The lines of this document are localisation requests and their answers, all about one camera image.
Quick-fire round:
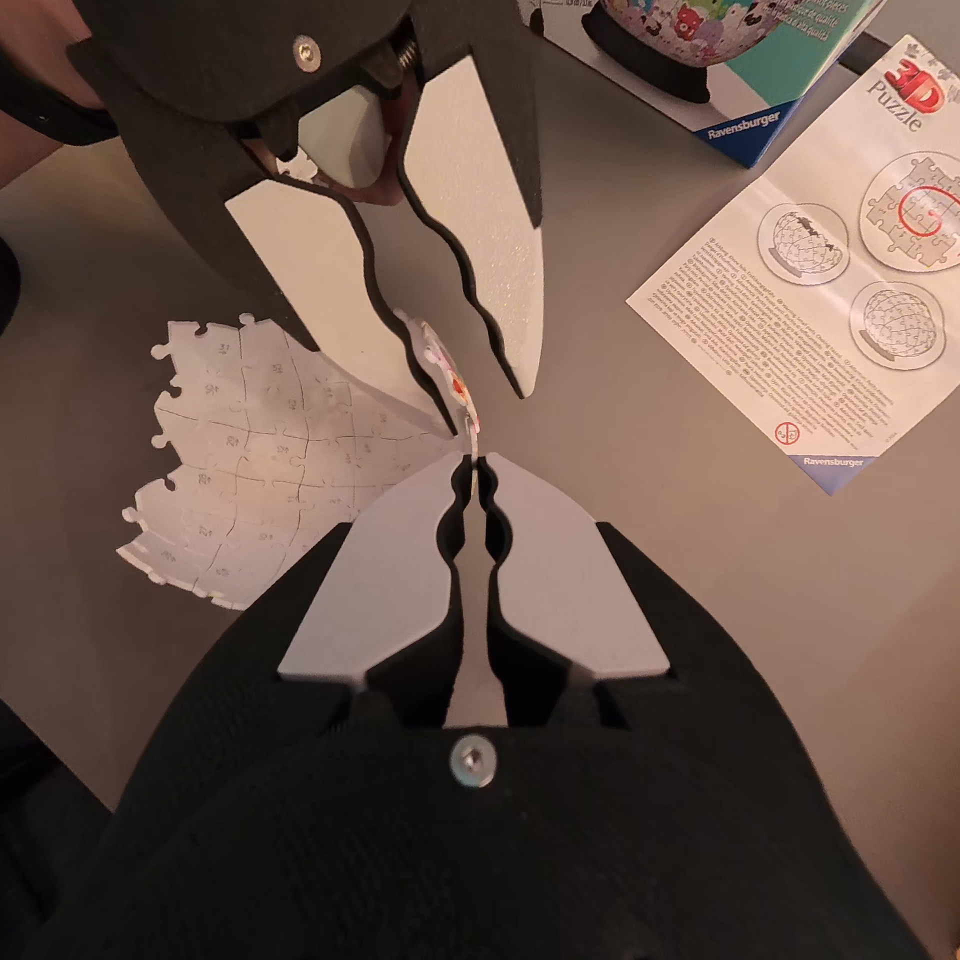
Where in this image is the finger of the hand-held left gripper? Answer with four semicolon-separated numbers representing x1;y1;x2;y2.
396;47;546;401
223;174;460;441

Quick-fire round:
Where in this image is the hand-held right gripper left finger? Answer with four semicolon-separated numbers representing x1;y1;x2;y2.
276;450;472;727

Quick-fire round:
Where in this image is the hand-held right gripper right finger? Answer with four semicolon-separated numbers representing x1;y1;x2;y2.
476;450;671;727

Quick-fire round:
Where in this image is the partly built puzzle ball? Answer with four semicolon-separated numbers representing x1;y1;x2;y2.
116;313;481;612

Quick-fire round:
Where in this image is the small white puzzle piece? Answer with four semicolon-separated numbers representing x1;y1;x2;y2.
405;311;483;455

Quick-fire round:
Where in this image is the colourful puzzle box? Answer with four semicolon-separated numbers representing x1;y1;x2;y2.
528;0;886;168

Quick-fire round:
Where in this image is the person's left hand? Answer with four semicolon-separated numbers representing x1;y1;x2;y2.
0;0;95;108

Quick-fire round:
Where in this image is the black wrist rest pad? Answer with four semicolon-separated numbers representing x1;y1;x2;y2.
0;240;22;331

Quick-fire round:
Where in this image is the white instruction leaflet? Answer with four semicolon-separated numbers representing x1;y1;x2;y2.
626;33;960;496

